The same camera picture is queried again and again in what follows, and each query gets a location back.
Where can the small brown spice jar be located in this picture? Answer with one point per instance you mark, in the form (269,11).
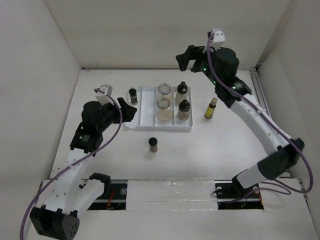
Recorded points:
(153,144)

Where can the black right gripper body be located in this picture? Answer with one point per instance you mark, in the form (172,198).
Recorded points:
(207,69)

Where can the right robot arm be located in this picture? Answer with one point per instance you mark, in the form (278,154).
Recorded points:
(280,148)

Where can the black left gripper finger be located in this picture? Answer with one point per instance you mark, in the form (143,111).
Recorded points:
(128,113)
(122,102)

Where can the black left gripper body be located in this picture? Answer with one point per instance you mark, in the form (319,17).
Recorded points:
(111,115)

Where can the white foam front block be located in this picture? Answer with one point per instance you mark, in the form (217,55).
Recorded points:
(171,195)

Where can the aluminium rail right side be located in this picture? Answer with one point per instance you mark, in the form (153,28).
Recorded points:
(260,96)

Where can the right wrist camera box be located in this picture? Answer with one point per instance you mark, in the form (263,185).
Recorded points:
(216,37)

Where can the black-cap bottle tan powder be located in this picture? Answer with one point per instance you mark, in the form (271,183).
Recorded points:
(184,110)

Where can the yellow bottle beige cap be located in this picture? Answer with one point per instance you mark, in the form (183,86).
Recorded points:
(211,108)

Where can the black-cap bottle white powder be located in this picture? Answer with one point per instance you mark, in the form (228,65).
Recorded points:
(181,92)

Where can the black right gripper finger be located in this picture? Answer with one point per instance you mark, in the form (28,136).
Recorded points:
(197,66)
(190,54)

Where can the white divided organizer tray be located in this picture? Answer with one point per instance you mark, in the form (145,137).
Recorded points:
(145,118)

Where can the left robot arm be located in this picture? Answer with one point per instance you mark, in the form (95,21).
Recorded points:
(59,216)

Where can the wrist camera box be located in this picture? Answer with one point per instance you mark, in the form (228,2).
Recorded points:
(102,94)
(216,37)

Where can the small black-lid spice jar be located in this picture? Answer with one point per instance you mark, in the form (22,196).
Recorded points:
(133,96)

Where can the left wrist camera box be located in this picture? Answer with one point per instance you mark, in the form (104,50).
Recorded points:
(102,94)

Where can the round glass jar silver lid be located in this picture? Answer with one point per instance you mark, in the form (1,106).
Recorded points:
(164,90)

